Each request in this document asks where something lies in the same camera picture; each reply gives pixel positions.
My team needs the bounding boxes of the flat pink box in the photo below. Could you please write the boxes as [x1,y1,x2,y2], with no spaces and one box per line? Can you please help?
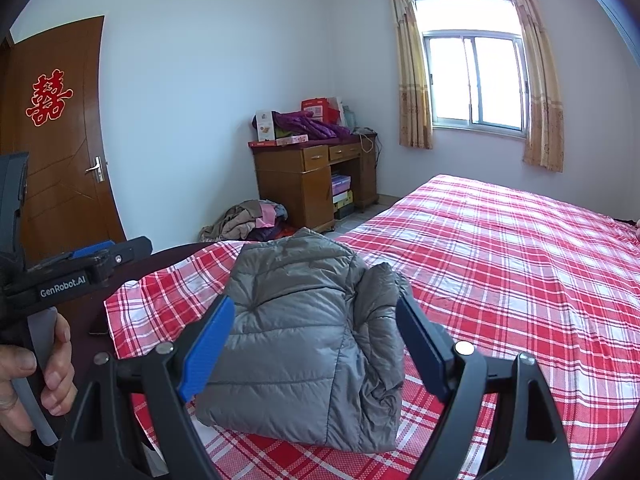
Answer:
[248,132,310,148]

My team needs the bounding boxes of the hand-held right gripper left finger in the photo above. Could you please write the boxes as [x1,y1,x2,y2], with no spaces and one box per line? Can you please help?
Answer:
[52,295,237,480]

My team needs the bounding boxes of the silver door handle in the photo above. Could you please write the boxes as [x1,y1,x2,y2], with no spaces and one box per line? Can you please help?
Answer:
[84,156,108,183]

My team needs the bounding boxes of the brown wooden door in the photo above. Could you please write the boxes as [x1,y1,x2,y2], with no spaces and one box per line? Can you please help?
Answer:
[0,15,127,263]

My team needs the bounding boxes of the dark wooden footboard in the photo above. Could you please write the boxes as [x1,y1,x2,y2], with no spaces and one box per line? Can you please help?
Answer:
[75,241,241,361]

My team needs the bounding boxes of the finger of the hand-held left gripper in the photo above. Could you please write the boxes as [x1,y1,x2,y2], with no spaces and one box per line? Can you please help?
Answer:
[90,236,153,286]
[30,241,117,268]

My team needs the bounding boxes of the bed with red plaid sheet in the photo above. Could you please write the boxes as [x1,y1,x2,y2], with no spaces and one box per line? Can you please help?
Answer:
[103,174,640,480]

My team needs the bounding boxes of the purple jacket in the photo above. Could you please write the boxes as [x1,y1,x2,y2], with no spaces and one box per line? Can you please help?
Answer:
[272,111,351,141]

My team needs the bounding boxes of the beige patterned curtain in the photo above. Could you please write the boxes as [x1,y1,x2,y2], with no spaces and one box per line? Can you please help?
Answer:
[387,0,434,150]
[505,0,566,173]

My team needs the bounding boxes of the red paper door decoration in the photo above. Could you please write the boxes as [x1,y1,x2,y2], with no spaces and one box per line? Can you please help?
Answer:
[26,69,73,127]

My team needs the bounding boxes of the sliding window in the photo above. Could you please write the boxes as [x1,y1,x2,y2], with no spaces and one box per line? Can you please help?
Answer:
[412,0,531,138]

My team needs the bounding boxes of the brown wooden desk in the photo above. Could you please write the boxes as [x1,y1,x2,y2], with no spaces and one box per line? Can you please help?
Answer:
[248,132,379,233]

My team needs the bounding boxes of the pile of clothes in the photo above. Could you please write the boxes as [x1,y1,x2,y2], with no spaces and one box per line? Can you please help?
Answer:
[200,200,291,243]

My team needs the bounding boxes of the red cardboard box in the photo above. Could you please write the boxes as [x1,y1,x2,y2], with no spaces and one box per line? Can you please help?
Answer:
[301,97,343,123]

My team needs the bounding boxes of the person's left hand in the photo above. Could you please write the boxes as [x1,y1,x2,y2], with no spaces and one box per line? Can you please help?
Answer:
[0,312,77,448]

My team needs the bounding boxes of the white printed box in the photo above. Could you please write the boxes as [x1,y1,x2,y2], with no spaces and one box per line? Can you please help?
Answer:
[255,109,277,142]

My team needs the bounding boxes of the stack of boxes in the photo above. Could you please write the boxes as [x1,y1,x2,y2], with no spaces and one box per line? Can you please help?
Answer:
[331,174,355,220]

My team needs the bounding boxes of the grey puffer jacket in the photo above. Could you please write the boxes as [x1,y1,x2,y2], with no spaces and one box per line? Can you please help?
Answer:
[194,227,415,453]

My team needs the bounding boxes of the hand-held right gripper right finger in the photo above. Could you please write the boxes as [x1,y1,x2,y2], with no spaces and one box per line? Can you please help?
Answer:
[395,286,576,480]

